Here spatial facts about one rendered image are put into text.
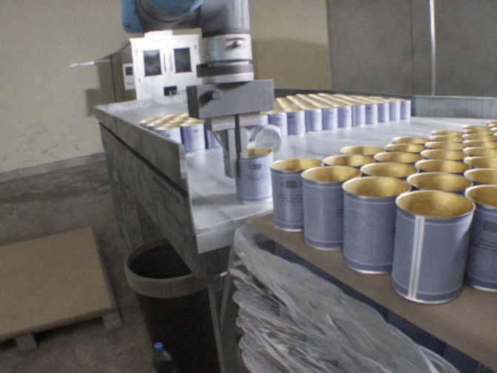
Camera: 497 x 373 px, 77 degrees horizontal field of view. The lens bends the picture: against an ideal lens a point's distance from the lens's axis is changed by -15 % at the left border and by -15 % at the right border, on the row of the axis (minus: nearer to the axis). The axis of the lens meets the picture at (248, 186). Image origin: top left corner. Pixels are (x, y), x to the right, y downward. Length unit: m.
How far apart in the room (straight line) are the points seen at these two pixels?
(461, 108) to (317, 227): 1.39
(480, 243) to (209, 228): 0.36
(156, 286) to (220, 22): 1.05
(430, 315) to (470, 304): 0.04
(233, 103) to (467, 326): 0.43
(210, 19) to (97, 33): 6.48
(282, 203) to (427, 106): 1.31
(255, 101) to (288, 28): 7.89
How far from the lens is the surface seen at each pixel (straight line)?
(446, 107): 1.71
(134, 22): 0.53
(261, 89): 0.57
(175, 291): 1.38
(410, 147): 0.59
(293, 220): 0.45
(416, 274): 0.31
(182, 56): 5.72
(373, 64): 3.94
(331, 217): 0.39
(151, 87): 5.58
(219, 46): 0.54
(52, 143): 6.96
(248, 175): 0.58
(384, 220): 0.34
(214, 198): 0.63
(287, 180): 0.43
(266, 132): 0.92
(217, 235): 0.54
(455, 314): 0.32
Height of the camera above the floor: 1.28
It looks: 18 degrees down
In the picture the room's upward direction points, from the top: 4 degrees counter-clockwise
